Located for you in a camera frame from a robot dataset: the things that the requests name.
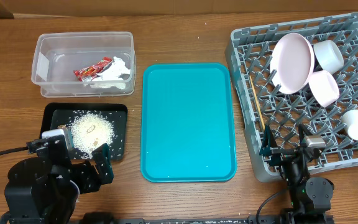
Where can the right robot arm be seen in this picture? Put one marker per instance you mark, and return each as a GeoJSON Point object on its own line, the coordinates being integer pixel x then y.
{"type": "Point", "coordinates": [310, 196]}

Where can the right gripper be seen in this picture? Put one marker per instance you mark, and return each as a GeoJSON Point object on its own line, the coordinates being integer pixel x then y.
{"type": "Point", "coordinates": [268, 143]}

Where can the grey bowl with rice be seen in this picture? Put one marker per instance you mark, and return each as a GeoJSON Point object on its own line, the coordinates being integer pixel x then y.
{"type": "Point", "coordinates": [327, 57]}

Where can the wooden chopstick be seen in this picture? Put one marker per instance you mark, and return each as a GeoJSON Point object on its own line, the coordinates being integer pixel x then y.
{"type": "Point", "coordinates": [257, 104]}

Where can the red snack wrapper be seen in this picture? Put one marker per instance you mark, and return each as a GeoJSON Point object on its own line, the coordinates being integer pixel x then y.
{"type": "Point", "coordinates": [90, 73]}

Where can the white round plate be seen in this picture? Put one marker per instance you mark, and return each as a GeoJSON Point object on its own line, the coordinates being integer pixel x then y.
{"type": "Point", "coordinates": [293, 62]}

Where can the pink bowl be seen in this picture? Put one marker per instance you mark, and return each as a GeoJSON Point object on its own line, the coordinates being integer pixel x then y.
{"type": "Point", "coordinates": [324, 88]}

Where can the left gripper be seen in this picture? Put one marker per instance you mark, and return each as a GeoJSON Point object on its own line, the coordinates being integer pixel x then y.
{"type": "Point", "coordinates": [91, 180]}

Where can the pile of white rice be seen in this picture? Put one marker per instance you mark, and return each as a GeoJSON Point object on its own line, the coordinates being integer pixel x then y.
{"type": "Point", "coordinates": [89, 131]}

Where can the grey dishwasher rack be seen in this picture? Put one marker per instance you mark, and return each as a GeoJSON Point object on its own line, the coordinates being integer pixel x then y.
{"type": "Point", "coordinates": [249, 52]}

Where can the black tray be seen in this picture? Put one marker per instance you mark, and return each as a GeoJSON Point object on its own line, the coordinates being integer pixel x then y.
{"type": "Point", "coordinates": [57, 115]}

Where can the teal serving tray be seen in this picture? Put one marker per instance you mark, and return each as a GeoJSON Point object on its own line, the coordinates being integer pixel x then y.
{"type": "Point", "coordinates": [187, 125]}

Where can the white paper cup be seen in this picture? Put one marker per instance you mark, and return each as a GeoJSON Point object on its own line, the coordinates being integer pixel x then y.
{"type": "Point", "coordinates": [350, 119]}

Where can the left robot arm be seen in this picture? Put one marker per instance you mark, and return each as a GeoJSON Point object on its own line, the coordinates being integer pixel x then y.
{"type": "Point", "coordinates": [45, 188]}

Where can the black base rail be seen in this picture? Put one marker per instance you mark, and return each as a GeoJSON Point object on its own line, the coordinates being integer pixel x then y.
{"type": "Point", "coordinates": [263, 219]}

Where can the clear plastic bin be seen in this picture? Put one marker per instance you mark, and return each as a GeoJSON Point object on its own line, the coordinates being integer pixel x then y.
{"type": "Point", "coordinates": [57, 55]}

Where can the white napkin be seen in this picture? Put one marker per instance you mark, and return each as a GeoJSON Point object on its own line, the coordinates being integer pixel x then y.
{"type": "Point", "coordinates": [115, 71]}

